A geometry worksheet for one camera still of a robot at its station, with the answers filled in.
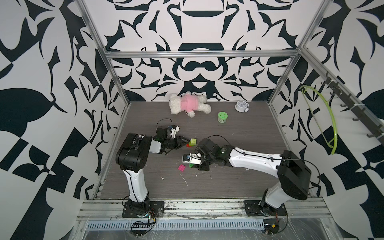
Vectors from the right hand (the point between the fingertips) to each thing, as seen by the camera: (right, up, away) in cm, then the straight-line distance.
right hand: (192, 158), depth 82 cm
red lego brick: (-3, +5, +12) cm, 13 cm away
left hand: (-3, +8, +14) cm, 17 cm away
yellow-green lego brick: (+1, +7, +10) cm, 13 cm away
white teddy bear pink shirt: (-2, +32, +26) cm, 41 cm away
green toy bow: (+63, +10, -16) cm, 65 cm away
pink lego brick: (-6, -6, +4) cm, 9 cm away
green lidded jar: (+21, +23, +23) cm, 39 cm away
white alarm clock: (+38, +31, +32) cm, 58 cm away
